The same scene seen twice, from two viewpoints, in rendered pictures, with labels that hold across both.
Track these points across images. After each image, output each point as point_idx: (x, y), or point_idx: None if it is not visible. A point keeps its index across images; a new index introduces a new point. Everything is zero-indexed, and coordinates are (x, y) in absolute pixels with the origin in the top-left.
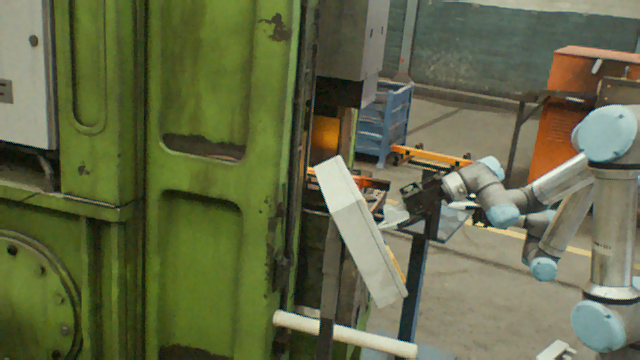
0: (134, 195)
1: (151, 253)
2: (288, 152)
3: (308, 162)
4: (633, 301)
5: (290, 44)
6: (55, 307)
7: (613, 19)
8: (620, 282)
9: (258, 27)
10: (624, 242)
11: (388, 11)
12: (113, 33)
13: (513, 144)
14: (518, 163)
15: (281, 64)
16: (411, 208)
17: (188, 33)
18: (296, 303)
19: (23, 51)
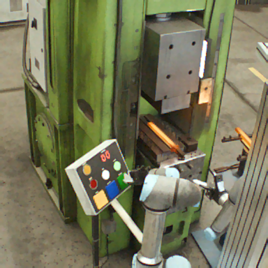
0: (68, 121)
1: (75, 146)
2: (110, 127)
3: (137, 131)
4: (146, 264)
5: (103, 81)
6: (51, 152)
7: None
8: (144, 254)
9: (95, 69)
10: (146, 239)
11: (200, 61)
12: (56, 56)
13: None
14: None
15: (100, 88)
16: (132, 177)
17: (87, 59)
18: (139, 193)
19: (40, 53)
